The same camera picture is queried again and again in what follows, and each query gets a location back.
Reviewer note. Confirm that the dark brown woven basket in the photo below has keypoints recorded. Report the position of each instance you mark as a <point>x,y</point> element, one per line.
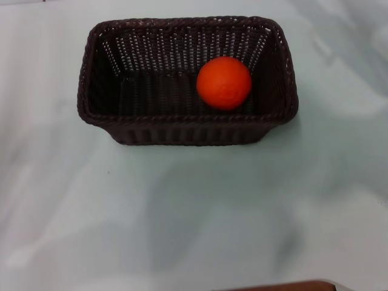
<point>188,127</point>

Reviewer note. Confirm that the orange ball fruit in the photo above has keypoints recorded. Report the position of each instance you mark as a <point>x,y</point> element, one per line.
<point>224,82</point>

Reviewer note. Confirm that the brown rounded panel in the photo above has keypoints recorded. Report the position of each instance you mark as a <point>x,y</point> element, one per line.
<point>285,286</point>

